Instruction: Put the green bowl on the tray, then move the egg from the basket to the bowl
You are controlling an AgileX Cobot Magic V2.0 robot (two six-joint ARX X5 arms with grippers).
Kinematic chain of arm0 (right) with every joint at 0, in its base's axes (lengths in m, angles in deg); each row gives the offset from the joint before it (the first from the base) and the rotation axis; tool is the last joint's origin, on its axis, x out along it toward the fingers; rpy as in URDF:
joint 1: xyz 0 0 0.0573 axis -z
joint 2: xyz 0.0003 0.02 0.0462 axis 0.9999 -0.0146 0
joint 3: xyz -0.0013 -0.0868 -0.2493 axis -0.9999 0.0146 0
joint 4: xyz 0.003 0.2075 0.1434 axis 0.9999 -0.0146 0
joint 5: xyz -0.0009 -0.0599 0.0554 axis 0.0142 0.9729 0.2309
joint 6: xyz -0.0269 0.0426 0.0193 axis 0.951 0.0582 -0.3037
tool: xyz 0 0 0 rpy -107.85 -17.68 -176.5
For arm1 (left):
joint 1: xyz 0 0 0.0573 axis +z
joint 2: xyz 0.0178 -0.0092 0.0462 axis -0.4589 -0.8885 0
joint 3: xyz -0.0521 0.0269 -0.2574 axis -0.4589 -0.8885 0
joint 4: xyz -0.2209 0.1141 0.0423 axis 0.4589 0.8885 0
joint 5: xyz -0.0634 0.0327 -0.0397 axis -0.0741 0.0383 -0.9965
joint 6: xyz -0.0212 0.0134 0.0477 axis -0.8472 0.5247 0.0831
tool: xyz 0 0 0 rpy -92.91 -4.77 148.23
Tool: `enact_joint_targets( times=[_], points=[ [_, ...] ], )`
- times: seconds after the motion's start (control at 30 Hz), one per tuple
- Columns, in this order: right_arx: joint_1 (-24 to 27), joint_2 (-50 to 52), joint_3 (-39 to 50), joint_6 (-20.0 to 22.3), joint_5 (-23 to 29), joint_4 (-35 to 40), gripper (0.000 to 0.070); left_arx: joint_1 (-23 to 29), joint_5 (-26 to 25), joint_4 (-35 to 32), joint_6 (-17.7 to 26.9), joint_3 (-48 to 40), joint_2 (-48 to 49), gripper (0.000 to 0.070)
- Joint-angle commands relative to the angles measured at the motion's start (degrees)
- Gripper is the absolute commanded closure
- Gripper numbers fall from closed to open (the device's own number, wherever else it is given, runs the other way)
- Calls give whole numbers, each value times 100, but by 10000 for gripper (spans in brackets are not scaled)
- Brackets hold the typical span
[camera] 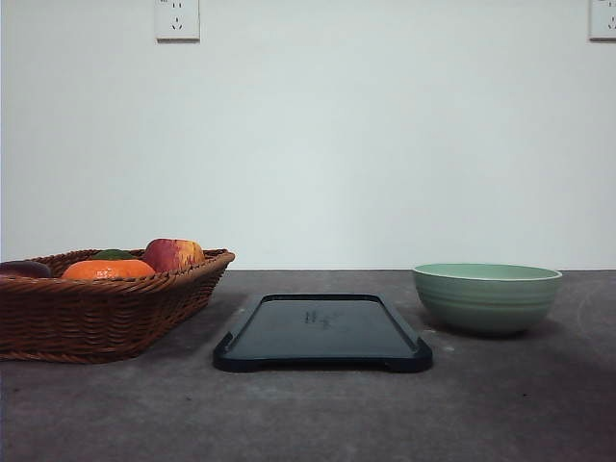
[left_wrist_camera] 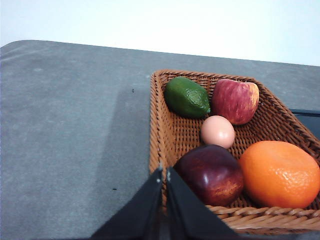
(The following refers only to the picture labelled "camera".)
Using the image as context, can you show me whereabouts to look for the green ceramic bowl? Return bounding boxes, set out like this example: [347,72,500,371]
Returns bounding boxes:
[413,263,562,333]

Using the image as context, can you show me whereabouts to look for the brown wicker basket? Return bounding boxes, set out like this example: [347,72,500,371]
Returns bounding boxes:
[0,246,236,364]

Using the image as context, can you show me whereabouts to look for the dark rectangular tray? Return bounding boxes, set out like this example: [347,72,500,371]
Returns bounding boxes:
[213,294,432,372]

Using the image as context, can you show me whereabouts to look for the red yellow apple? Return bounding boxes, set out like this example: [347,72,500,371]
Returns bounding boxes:
[142,239,205,271]

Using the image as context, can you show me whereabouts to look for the orange tangerine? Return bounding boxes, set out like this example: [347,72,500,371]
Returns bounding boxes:
[62,259,156,279]

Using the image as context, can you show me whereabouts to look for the dark green fruit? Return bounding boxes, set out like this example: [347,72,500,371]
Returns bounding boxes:
[91,249,136,260]

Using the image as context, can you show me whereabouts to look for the dark purple fruit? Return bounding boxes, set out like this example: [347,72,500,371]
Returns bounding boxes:
[0,261,52,278]

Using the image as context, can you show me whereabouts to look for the white wall socket left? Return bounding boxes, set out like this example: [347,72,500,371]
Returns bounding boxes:
[155,0,200,43]

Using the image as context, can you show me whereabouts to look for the white wall socket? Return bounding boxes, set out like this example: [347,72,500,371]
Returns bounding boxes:
[155,0,200,43]
[585,0,616,46]

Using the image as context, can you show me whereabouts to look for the white wall socket right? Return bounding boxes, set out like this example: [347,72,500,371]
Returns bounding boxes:
[585,0,616,46]

